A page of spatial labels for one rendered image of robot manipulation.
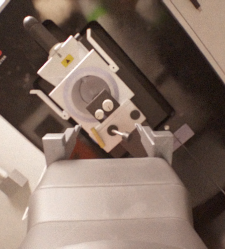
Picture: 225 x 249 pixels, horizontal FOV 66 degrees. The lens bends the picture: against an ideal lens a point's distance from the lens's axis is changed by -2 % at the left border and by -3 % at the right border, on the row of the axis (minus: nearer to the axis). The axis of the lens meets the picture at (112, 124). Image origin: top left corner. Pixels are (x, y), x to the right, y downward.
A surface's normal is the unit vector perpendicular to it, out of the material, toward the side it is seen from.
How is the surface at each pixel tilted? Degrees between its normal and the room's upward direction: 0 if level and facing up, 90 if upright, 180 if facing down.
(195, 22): 90
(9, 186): 90
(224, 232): 0
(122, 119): 90
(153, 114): 90
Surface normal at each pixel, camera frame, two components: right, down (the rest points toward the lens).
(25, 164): 0.02, 0.27
